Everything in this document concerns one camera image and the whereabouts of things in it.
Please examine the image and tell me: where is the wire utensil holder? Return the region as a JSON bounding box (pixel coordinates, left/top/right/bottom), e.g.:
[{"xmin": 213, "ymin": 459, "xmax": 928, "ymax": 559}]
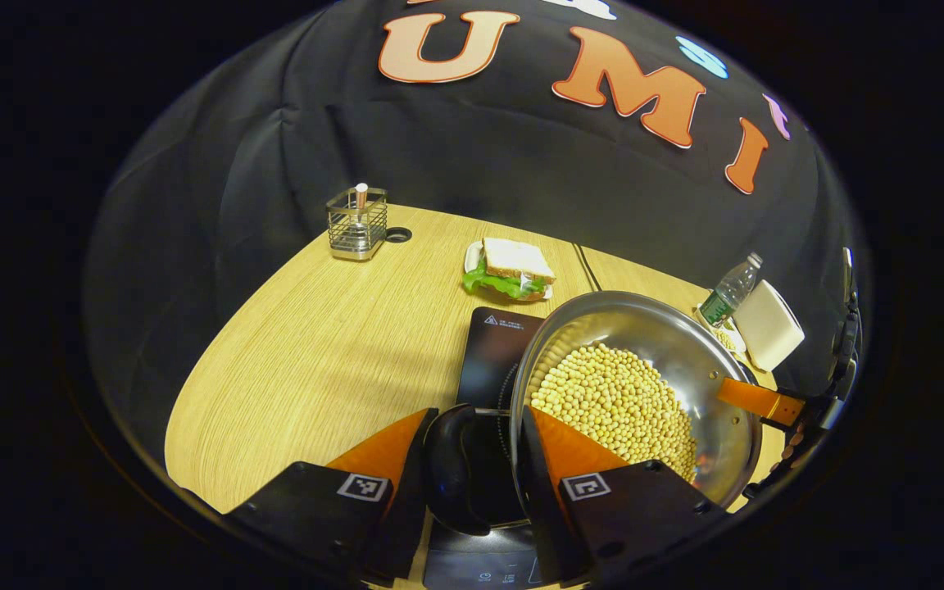
[{"xmin": 326, "ymin": 183, "xmax": 388, "ymax": 261}]

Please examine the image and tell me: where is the black power cable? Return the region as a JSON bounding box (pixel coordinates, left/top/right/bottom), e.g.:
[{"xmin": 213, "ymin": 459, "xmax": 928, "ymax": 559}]
[{"xmin": 572, "ymin": 243, "xmax": 602, "ymax": 293}]

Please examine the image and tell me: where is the sandwich with lettuce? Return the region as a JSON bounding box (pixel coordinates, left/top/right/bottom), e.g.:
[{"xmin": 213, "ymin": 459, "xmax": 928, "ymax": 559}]
[{"xmin": 462, "ymin": 238, "xmax": 556, "ymax": 301}]

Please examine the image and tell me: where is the white divided bean tray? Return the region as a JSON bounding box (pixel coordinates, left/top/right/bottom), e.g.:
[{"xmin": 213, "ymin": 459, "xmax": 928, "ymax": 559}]
[{"xmin": 695, "ymin": 305, "xmax": 747, "ymax": 355}]

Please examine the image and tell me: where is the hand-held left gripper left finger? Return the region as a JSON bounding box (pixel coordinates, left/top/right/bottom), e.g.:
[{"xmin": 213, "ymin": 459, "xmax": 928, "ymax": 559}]
[{"xmin": 222, "ymin": 407, "xmax": 440, "ymax": 587}]

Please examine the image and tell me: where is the white toaster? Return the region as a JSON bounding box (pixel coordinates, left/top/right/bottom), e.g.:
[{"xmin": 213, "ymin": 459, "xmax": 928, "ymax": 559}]
[{"xmin": 733, "ymin": 279, "xmax": 806, "ymax": 373}]

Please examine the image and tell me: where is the black induction cooktop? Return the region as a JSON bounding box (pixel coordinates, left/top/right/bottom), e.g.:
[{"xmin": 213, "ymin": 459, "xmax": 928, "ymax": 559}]
[{"xmin": 423, "ymin": 306, "xmax": 588, "ymax": 590}]

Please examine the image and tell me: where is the clear plastic water bottle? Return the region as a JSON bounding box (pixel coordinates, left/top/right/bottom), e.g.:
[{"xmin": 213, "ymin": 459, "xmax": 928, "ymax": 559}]
[{"xmin": 698, "ymin": 252, "xmax": 764, "ymax": 329}]

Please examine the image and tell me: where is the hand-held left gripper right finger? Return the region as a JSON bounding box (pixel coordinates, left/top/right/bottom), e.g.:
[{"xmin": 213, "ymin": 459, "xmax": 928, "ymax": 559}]
[{"xmin": 517, "ymin": 404, "xmax": 731, "ymax": 587}]

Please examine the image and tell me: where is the pile of yellow soybeans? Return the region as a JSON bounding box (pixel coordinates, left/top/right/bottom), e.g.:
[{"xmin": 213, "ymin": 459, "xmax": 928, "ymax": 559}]
[{"xmin": 529, "ymin": 344, "xmax": 698, "ymax": 483}]

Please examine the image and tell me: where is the steel pot with black handle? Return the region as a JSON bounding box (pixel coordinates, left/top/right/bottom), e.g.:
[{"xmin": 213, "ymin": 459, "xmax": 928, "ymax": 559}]
[{"xmin": 423, "ymin": 290, "xmax": 764, "ymax": 538}]

